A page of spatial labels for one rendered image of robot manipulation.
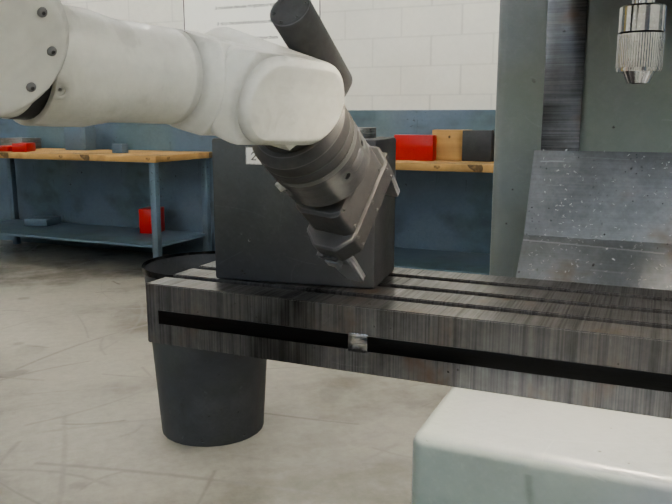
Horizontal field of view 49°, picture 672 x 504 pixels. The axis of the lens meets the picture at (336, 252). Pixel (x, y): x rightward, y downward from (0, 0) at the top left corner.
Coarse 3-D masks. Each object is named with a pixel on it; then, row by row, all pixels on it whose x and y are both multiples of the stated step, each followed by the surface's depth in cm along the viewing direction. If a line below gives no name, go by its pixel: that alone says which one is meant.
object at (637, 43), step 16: (624, 16) 77; (640, 16) 76; (656, 16) 76; (624, 32) 77; (640, 32) 76; (656, 32) 76; (624, 48) 77; (640, 48) 76; (656, 48) 76; (624, 64) 78; (640, 64) 77; (656, 64) 77
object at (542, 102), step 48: (528, 0) 117; (576, 0) 114; (624, 0) 111; (528, 48) 118; (576, 48) 115; (528, 96) 119; (576, 96) 116; (624, 96) 114; (528, 144) 121; (576, 144) 117; (624, 144) 115; (528, 192) 122
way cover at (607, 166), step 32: (544, 160) 119; (576, 160) 117; (608, 160) 115; (640, 160) 113; (544, 192) 117; (576, 192) 115; (608, 192) 114; (640, 192) 112; (544, 224) 116; (576, 224) 114; (608, 224) 112; (640, 224) 110; (544, 256) 113; (576, 256) 111; (608, 256) 110; (640, 256) 108
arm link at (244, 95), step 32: (192, 32) 50; (224, 64) 49; (256, 64) 50; (288, 64) 51; (320, 64) 54; (224, 96) 49; (256, 96) 50; (288, 96) 52; (320, 96) 55; (192, 128) 51; (224, 128) 50; (256, 128) 51; (288, 128) 54; (320, 128) 56
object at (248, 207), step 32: (224, 160) 95; (256, 160) 94; (224, 192) 96; (256, 192) 94; (224, 224) 97; (256, 224) 95; (288, 224) 94; (384, 224) 96; (224, 256) 97; (256, 256) 96; (288, 256) 95; (384, 256) 97
